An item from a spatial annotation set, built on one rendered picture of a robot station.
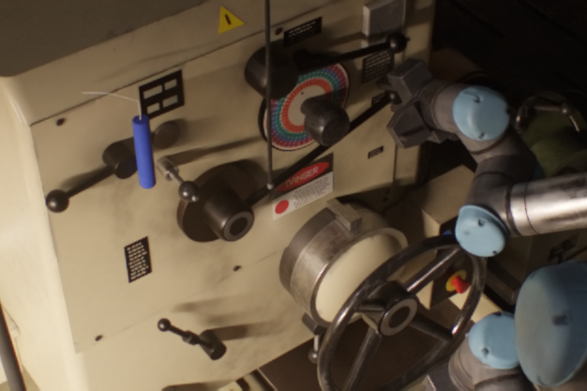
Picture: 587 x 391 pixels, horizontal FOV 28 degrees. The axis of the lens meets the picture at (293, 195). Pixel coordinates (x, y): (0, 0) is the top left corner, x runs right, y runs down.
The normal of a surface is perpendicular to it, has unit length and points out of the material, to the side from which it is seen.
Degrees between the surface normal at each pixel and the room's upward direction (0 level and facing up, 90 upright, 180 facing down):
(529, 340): 83
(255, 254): 90
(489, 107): 60
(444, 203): 0
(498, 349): 25
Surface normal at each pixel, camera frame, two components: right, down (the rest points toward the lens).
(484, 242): -0.35, 0.64
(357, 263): 0.40, 0.18
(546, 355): -0.98, 0.00
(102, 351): 0.58, 0.56
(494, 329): 0.07, -0.38
